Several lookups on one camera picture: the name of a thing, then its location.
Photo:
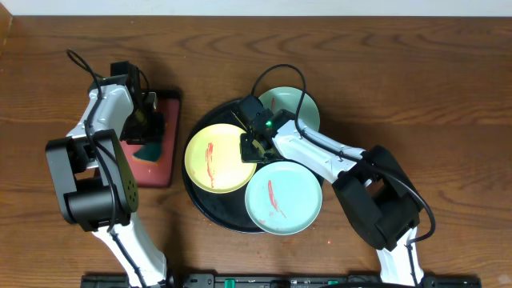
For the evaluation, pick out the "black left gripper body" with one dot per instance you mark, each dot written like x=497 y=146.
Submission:
x=145 y=130

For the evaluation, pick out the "light blue-green plate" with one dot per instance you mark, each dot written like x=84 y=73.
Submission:
x=283 y=198

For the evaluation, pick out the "yellow plate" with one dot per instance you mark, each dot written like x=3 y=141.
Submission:
x=213 y=159

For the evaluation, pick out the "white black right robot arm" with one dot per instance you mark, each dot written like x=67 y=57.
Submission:
x=378 y=199

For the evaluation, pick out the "green plate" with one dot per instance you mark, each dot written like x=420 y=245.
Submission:
x=287 y=98

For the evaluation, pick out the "black rectangular water tray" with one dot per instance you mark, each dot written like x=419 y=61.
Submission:
x=158 y=172

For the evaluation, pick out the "green yellow sponge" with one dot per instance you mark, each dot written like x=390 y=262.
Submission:
x=150 y=152

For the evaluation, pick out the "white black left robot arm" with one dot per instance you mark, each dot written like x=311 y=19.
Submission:
x=96 y=189

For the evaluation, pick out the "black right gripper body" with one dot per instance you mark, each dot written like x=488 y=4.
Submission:
x=252 y=152

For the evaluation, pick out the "round black tray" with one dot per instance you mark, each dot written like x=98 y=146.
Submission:
x=227 y=210

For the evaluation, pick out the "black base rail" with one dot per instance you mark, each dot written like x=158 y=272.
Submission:
x=351 y=281

